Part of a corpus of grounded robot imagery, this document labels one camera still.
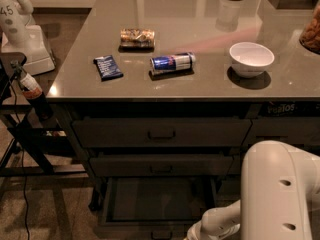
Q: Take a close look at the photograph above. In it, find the dark bottom drawer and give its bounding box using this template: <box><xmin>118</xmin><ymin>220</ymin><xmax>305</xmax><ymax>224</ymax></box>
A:
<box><xmin>95</xmin><ymin>176</ymin><xmax>216</xmax><ymax>240</ymax></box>

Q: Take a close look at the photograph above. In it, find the dark drawer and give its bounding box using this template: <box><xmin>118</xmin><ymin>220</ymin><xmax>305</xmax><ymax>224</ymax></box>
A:
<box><xmin>89</xmin><ymin>154</ymin><xmax>233</xmax><ymax>177</ymax></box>
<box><xmin>72</xmin><ymin>118</ymin><xmax>251</xmax><ymax>148</ymax></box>
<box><xmin>95</xmin><ymin>176</ymin><xmax>216</xmax><ymax>240</ymax></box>

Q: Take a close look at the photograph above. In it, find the white robot base number 45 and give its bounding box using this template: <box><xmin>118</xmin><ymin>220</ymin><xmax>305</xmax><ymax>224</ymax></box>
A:
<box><xmin>0</xmin><ymin>0</ymin><xmax>55</xmax><ymax>75</ymax></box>

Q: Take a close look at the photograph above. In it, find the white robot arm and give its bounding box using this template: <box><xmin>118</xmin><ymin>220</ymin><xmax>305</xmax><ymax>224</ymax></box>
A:
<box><xmin>185</xmin><ymin>141</ymin><xmax>320</xmax><ymax>240</ymax></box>

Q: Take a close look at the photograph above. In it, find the dark middle drawer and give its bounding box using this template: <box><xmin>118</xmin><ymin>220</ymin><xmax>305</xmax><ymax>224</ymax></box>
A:
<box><xmin>89</xmin><ymin>154</ymin><xmax>233</xmax><ymax>177</ymax></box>

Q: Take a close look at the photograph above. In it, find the dark top drawer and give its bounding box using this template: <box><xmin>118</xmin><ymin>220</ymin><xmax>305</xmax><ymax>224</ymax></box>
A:
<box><xmin>72</xmin><ymin>118</ymin><xmax>251</xmax><ymax>148</ymax></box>

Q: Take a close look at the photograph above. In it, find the right middle drawer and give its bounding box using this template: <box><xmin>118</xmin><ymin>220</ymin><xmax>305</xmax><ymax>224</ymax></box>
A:
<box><xmin>228</xmin><ymin>155</ymin><xmax>242</xmax><ymax>175</ymax></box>

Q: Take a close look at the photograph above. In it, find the right bottom drawer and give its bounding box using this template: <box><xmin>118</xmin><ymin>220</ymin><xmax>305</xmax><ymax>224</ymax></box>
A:
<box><xmin>218</xmin><ymin>178</ymin><xmax>240</xmax><ymax>196</ymax></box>

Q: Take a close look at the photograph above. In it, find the right top drawer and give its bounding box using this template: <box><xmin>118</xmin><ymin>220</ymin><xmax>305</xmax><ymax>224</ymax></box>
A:
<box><xmin>244</xmin><ymin>117</ymin><xmax>320</xmax><ymax>146</ymax></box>

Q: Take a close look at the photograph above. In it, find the blue silver energy drink can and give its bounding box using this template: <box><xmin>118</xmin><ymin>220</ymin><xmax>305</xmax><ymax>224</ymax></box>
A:
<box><xmin>150</xmin><ymin>52</ymin><xmax>196</xmax><ymax>75</ymax></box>

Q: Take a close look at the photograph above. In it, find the dark blue snack packet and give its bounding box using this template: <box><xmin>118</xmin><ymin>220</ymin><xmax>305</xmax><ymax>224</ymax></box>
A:
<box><xmin>93</xmin><ymin>55</ymin><xmax>123</xmax><ymax>81</ymax></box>

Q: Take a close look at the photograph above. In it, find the brown patterned snack bag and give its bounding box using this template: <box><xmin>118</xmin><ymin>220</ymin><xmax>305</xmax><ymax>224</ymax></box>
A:
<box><xmin>120</xmin><ymin>28</ymin><xmax>155</xmax><ymax>48</ymax></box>

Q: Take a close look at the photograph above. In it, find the white bowl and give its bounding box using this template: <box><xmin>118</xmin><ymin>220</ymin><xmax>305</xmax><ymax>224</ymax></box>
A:
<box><xmin>229</xmin><ymin>42</ymin><xmax>275</xmax><ymax>78</ymax></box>

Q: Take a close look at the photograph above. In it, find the dark cola bottle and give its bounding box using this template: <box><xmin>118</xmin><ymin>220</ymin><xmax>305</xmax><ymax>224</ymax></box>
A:
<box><xmin>10</xmin><ymin>60</ymin><xmax>53</xmax><ymax>121</ymax></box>

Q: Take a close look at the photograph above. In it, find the glass jar of nuts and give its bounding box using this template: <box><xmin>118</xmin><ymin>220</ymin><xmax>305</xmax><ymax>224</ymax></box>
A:
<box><xmin>299</xmin><ymin>4</ymin><xmax>320</xmax><ymax>54</ymax></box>

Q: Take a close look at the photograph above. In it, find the dark cabinet frame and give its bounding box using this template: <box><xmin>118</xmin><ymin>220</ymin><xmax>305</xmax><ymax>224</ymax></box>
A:
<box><xmin>49</xmin><ymin>98</ymin><xmax>320</xmax><ymax>212</ymax></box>

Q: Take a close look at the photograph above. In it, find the black side table frame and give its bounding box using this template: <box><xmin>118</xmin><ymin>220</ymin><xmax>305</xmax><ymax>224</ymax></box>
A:
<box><xmin>0</xmin><ymin>52</ymin><xmax>85</xmax><ymax>177</ymax></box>

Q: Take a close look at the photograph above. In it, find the black cable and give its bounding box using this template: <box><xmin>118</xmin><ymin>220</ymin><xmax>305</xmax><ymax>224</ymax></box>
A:
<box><xmin>9</xmin><ymin>80</ymin><xmax>32</xmax><ymax>240</ymax></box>

